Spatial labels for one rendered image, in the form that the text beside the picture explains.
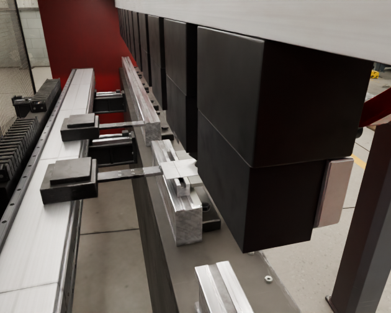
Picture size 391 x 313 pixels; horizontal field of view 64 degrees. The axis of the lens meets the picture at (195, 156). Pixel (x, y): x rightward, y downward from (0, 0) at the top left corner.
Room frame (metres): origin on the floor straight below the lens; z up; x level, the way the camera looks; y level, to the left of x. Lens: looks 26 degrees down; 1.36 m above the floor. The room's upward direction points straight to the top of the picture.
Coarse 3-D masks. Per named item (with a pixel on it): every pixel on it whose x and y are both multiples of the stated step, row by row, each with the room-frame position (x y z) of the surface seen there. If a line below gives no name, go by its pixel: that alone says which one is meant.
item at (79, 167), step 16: (64, 160) 0.65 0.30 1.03; (80, 160) 0.65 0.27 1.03; (96, 160) 0.68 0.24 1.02; (48, 176) 0.60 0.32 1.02; (64, 176) 0.58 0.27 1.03; (80, 176) 0.58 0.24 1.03; (96, 176) 0.61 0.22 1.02; (112, 176) 0.63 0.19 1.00; (128, 176) 0.63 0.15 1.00; (144, 176) 0.64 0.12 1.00; (48, 192) 0.55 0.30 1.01; (64, 192) 0.56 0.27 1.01; (80, 192) 0.56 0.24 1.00; (96, 192) 0.57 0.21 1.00
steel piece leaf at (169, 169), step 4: (160, 164) 0.70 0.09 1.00; (164, 164) 0.70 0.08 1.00; (168, 164) 0.70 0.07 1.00; (172, 164) 0.70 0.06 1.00; (164, 168) 0.67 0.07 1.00; (168, 168) 0.67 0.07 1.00; (172, 168) 0.67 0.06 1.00; (164, 172) 0.65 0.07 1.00; (168, 172) 0.65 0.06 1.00; (172, 172) 0.65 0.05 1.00; (176, 172) 0.65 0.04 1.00; (168, 176) 0.63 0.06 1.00; (172, 176) 0.63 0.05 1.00; (176, 176) 0.63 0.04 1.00
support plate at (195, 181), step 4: (176, 152) 0.77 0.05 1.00; (180, 152) 0.77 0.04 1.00; (184, 152) 0.77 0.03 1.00; (180, 156) 0.74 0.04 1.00; (184, 156) 0.74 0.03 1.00; (188, 156) 0.74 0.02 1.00; (192, 176) 0.64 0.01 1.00; (196, 176) 0.64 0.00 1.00; (192, 180) 0.62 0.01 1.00; (196, 180) 0.62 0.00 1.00; (200, 180) 0.62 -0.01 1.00; (192, 184) 0.61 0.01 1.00; (196, 184) 0.61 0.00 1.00; (200, 184) 0.61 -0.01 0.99
